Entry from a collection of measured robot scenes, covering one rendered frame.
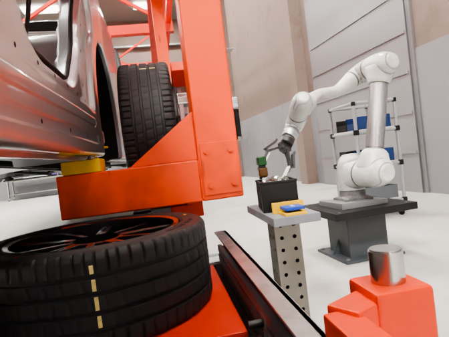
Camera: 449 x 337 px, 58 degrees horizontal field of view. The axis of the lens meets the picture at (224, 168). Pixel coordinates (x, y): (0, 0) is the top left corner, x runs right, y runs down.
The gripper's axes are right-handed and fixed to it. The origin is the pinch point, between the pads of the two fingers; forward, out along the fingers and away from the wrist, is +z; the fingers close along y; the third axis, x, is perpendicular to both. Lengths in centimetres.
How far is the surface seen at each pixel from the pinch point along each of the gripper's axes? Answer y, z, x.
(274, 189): 17, 36, 53
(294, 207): 12, 43, 64
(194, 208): 26.7, 39.8, -9.0
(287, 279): -6, 61, 45
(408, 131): -184, -214, -138
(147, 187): 56, 56, 34
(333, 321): 43, 91, 144
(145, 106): 73, 22, 22
